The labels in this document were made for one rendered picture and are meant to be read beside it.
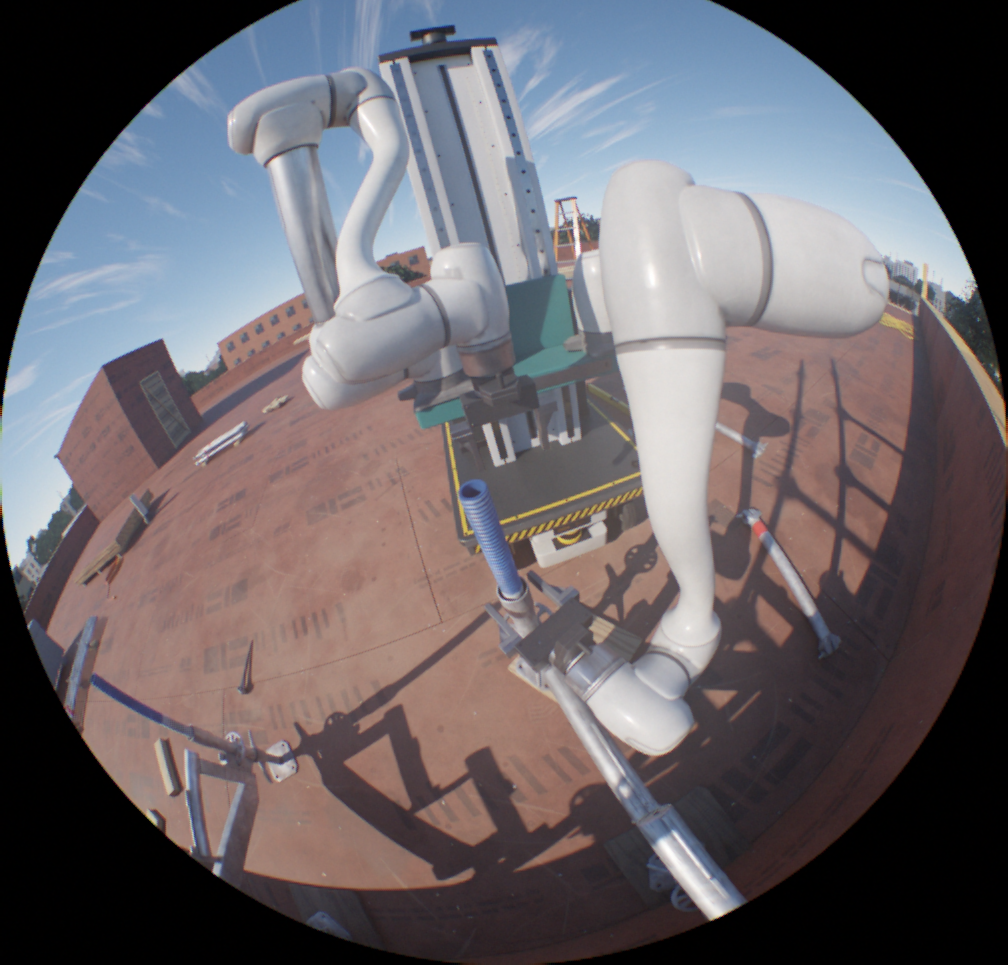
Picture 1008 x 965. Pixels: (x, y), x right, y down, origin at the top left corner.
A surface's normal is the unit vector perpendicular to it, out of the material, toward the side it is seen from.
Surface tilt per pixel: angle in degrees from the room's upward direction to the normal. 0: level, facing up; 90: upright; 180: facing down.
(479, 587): 0
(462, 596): 0
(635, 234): 66
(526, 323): 90
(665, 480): 78
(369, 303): 59
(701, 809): 0
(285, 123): 105
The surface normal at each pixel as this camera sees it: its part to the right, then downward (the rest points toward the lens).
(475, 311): 0.53, 0.45
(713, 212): -0.42, 0.11
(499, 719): -0.22, -0.77
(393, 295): 0.45, -0.10
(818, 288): -0.20, 0.72
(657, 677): 0.11, -0.92
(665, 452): -0.65, 0.37
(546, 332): 0.22, 0.56
